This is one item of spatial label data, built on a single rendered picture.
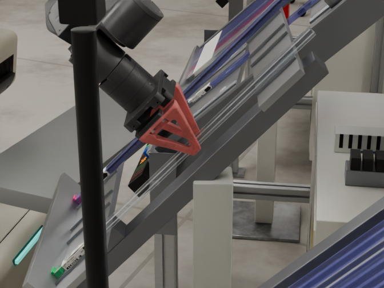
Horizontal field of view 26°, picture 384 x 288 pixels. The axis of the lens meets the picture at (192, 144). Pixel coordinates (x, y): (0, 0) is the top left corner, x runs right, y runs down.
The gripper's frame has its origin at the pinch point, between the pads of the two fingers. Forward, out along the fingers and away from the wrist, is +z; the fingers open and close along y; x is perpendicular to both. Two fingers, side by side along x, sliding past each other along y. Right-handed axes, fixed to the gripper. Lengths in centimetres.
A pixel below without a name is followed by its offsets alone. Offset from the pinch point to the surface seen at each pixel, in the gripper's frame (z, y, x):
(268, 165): 62, 142, 33
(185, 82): 10, 80, 16
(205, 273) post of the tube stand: 19.0, 8.7, 17.7
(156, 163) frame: 7.5, 34.6, 18.6
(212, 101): 9.9, 48.2, 6.4
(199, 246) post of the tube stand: 15.0, 8.6, 14.8
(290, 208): 83, 153, 43
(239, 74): 11, 52, 0
